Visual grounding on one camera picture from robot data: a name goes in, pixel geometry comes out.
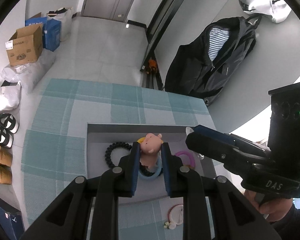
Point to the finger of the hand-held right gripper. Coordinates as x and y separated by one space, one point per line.
210 147
215 133

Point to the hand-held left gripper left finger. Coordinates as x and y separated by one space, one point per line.
135 170

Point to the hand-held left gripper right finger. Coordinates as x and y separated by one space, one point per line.
166 170

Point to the grey cardboard box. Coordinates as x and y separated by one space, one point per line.
100 155

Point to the person's right forearm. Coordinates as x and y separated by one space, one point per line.
296 225

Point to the person's right hand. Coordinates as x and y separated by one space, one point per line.
272 208

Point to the small white earring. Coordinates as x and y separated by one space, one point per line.
170 225

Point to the black jacket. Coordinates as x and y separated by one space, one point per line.
202 75

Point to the teal checked tablecloth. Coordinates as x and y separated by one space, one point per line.
65 120

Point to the striped shirt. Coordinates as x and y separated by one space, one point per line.
217 42

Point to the orange plush toy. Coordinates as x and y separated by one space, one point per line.
151 66

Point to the black metal rack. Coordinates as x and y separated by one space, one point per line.
162 25

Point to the brown shoe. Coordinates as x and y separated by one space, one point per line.
1 174
1 155

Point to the dark blue shoe box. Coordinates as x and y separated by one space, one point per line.
7 218

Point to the black and white slipper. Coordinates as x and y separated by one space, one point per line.
5 122
0 137

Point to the large white plastic bag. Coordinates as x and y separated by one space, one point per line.
30 75

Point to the crumpled white plastic bag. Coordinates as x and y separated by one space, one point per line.
5 97

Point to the blue carton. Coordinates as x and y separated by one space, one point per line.
52 36

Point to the white woven bag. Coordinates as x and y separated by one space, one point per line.
63 22

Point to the brown cardboard box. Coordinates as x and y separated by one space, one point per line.
25 47

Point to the open blue box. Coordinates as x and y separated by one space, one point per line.
35 21

